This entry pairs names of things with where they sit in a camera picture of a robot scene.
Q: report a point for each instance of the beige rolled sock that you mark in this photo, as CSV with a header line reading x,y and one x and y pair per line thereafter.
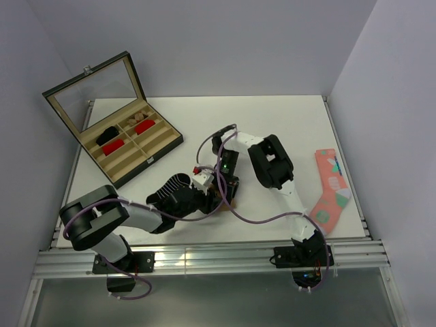
x,y
137,117

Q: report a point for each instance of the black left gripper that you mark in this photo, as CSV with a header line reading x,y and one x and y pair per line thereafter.
x,y
210,201

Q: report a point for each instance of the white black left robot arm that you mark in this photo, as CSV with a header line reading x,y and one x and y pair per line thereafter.
x,y
90,221

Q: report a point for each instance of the pink patterned sock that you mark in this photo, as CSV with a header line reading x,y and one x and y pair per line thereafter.
x,y
335,191

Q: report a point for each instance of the black rolled sock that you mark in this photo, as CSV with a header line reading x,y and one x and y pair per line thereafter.
x,y
108,134

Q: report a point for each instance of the black white striped sock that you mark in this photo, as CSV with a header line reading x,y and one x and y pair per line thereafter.
x,y
174,183

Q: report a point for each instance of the red rolled sock left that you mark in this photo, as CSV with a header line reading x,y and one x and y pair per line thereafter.
x,y
112,146

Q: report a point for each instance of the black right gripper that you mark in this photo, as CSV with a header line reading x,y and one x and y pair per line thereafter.
x,y
232,187

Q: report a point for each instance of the aluminium rail frame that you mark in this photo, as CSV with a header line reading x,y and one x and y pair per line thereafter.
x,y
230,282

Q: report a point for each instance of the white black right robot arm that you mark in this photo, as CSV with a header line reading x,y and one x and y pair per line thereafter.
x,y
275,171

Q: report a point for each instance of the black compartment storage box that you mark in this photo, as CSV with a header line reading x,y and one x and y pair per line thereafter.
x,y
107,95

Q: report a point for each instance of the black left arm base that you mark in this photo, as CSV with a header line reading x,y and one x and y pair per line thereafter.
x,y
123,276

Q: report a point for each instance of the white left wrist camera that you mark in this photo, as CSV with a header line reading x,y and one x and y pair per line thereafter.
x,y
202,181

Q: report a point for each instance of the red rolled sock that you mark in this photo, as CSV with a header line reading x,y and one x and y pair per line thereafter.
x,y
143,126
112,146

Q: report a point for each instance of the red rolled sock right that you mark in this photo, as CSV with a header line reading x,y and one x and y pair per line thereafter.
x,y
143,126

